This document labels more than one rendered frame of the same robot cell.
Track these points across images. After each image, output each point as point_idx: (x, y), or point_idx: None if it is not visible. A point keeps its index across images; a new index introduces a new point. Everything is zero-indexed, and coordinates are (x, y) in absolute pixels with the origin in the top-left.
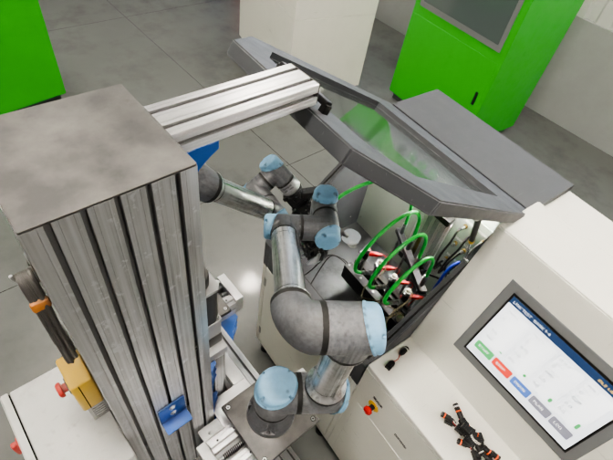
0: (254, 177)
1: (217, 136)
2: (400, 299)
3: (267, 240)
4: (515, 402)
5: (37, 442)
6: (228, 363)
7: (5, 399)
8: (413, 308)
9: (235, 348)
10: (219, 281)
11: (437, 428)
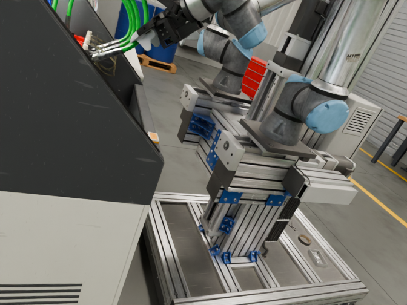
0: (254, 5)
1: None
2: (91, 49)
3: (162, 158)
4: (96, 13)
5: (354, 94)
6: (238, 126)
7: (381, 108)
8: (104, 29)
9: (231, 128)
10: (243, 146)
11: (129, 57)
